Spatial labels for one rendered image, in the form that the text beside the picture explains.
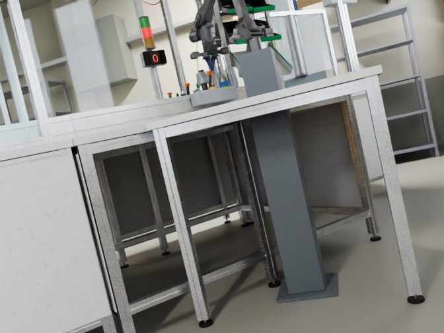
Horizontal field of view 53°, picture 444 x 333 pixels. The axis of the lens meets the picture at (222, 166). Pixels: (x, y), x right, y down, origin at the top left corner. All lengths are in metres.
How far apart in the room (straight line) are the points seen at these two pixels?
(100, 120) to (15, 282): 0.68
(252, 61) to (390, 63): 4.23
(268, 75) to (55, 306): 1.22
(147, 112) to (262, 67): 0.52
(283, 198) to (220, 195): 2.06
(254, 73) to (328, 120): 0.90
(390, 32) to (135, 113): 4.58
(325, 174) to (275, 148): 0.97
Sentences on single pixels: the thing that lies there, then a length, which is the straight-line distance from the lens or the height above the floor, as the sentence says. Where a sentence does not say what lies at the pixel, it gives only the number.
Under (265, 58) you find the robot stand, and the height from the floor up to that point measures 1.02.
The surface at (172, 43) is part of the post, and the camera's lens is 3.49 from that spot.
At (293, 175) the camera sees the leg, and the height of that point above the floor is 0.52.
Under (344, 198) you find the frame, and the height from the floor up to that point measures 0.23.
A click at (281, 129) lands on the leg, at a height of 0.72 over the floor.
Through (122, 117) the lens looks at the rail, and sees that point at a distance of 1.89.
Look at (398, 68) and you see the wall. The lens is 6.03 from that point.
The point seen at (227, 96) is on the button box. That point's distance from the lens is 2.04.
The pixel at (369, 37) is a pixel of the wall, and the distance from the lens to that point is 6.05.
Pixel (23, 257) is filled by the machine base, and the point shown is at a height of 0.48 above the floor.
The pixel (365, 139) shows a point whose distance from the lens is 3.64.
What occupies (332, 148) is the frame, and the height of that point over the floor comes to 0.54.
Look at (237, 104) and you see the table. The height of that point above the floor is 0.85.
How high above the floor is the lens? 0.73
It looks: 3 degrees down
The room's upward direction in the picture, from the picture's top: 13 degrees counter-clockwise
